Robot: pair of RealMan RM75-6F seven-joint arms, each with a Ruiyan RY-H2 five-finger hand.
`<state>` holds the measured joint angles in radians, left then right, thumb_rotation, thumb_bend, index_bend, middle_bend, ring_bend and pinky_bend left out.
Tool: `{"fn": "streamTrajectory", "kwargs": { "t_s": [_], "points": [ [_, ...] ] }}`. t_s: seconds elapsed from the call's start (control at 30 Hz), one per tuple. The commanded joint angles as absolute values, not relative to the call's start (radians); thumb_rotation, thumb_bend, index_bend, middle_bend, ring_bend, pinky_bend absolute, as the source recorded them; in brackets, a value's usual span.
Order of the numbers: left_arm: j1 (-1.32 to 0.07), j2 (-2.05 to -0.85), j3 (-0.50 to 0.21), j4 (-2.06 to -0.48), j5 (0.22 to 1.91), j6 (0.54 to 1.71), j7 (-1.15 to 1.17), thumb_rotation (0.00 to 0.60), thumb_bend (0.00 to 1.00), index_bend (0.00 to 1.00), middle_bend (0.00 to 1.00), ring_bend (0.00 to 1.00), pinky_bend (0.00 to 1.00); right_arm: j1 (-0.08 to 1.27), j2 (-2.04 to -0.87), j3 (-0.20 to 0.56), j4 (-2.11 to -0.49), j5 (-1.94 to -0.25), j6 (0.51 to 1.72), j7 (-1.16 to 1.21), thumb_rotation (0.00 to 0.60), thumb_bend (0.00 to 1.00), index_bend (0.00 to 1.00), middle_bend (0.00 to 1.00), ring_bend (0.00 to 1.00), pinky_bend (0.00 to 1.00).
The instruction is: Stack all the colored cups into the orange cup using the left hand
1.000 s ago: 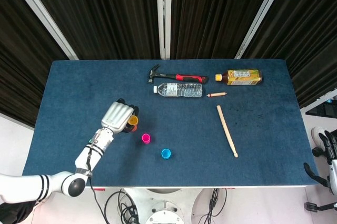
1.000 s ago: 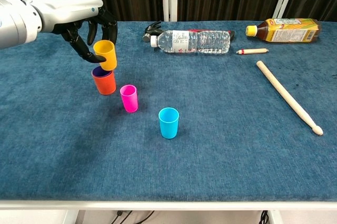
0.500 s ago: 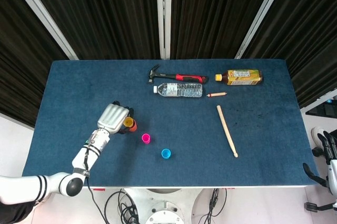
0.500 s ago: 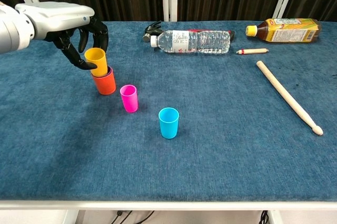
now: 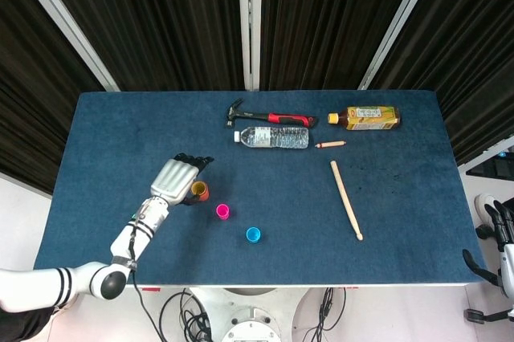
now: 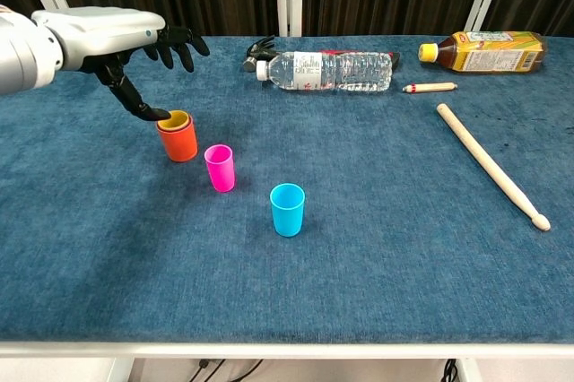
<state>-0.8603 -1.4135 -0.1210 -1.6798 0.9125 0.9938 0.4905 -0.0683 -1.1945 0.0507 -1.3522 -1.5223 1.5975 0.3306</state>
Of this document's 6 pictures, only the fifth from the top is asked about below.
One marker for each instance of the light blue cup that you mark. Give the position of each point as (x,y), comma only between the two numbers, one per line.
(253,235)

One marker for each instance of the long wooden drumstick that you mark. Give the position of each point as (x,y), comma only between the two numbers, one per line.
(345,199)

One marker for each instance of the black red claw hammer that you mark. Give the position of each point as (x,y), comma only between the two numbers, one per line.
(281,118)

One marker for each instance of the yellow cup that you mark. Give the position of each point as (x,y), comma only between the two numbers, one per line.
(198,187)

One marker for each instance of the large orange cup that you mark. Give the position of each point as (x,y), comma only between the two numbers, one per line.
(205,196)

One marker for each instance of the yellow label tea bottle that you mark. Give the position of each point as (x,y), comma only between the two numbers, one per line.
(369,118)

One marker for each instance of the red floor tape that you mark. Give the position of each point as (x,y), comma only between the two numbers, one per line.
(150,289)

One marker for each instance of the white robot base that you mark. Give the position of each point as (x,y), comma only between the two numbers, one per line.
(249,318)

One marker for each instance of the black pleated curtain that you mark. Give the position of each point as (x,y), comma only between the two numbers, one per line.
(160,21)
(329,21)
(474,57)
(28,89)

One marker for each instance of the white shoe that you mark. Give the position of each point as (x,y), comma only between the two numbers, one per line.
(484,201)

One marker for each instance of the pink cup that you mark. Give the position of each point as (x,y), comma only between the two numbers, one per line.
(223,212)

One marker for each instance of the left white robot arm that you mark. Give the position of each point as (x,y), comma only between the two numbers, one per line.
(36,287)

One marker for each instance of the black trouser leg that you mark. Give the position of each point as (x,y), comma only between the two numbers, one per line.
(20,328)

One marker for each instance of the blue table cloth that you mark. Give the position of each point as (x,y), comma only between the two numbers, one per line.
(281,205)

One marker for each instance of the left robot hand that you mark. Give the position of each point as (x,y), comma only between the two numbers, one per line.
(172,181)

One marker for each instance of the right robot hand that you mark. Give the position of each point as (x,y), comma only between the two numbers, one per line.
(507,261)

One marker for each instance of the white frame post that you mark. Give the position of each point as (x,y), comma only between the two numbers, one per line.
(401,25)
(250,21)
(64,25)

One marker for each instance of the clear water bottle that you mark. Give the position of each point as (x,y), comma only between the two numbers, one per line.
(273,137)

